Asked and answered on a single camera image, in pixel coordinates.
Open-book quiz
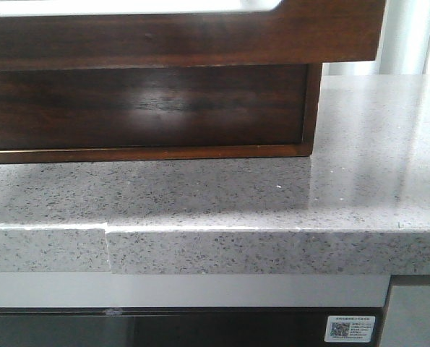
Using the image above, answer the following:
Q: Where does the black appliance under counter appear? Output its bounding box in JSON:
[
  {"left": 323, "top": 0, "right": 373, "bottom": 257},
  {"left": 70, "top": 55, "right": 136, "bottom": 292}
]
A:
[{"left": 0, "top": 307, "right": 384, "bottom": 346}]

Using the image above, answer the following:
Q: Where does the grey cabinet door panel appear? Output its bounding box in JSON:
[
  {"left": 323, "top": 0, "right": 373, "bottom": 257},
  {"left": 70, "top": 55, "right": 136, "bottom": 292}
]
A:
[{"left": 380, "top": 276, "right": 430, "bottom": 346}]

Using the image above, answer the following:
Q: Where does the dark wooden drawer cabinet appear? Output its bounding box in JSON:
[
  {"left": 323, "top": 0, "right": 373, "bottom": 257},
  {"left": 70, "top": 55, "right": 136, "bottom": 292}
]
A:
[{"left": 0, "top": 61, "right": 323, "bottom": 164}]

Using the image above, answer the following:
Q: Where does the white drawer handle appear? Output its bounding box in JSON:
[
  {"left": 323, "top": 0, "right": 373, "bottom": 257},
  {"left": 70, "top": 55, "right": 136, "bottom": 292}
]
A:
[{"left": 0, "top": 0, "right": 280, "bottom": 17}]

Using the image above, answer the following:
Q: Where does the wooden drawer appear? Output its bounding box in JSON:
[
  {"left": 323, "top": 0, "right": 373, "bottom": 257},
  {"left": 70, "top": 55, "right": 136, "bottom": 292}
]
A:
[
  {"left": 0, "top": 63, "right": 309, "bottom": 151},
  {"left": 0, "top": 1, "right": 385, "bottom": 71}
]

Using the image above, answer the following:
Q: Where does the grey white curtain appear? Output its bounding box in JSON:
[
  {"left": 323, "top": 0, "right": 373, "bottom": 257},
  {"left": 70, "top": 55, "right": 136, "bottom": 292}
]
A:
[{"left": 323, "top": 1, "right": 430, "bottom": 76}]

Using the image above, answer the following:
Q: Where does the white QR code sticker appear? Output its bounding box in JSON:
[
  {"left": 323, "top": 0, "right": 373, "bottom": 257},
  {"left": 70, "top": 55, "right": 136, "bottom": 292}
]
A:
[{"left": 324, "top": 315, "right": 376, "bottom": 343}]

